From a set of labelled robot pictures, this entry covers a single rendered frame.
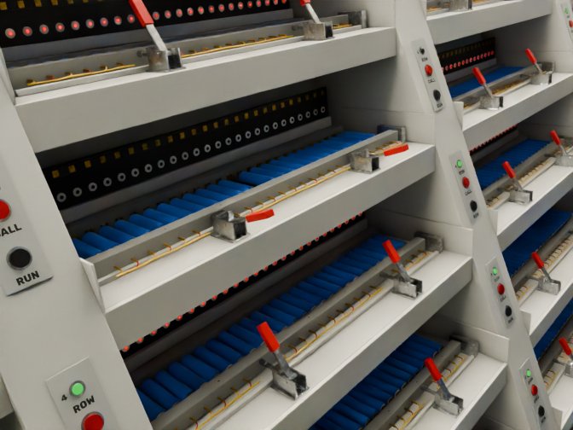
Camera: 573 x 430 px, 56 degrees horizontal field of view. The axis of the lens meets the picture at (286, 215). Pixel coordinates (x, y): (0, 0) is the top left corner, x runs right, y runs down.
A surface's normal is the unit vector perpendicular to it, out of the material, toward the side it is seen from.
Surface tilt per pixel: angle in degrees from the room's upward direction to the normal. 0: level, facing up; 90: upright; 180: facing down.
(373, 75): 90
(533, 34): 90
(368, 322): 21
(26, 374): 90
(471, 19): 111
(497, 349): 90
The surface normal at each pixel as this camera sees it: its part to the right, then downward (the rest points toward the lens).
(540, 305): -0.10, -0.92
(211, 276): 0.72, 0.19
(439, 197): -0.68, 0.34
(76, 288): 0.65, -0.15
